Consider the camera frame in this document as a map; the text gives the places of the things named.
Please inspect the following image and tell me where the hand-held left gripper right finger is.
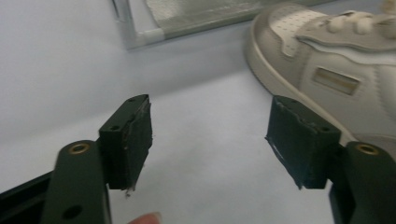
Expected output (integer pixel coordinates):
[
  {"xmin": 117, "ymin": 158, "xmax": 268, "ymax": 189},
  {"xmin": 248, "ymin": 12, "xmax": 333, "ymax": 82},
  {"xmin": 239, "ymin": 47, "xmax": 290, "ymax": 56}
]
[{"xmin": 264, "ymin": 95, "xmax": 396, "ymax": 224}]

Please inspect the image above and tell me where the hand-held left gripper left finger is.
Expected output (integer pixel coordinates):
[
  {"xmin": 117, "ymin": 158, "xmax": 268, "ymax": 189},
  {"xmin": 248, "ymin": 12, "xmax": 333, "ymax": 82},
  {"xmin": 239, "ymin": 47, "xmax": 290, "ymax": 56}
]
[{"xmin": 40, "ymin": 94, "xmax": 154, "ymax": 224}]

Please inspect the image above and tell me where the white grey sneaker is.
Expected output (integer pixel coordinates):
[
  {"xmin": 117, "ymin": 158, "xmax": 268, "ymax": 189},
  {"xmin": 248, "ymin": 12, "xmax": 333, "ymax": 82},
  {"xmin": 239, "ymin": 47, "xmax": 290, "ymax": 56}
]
[{"xmin": 245, "ymin": 0, "xmax": 396, "ymax": 162}]

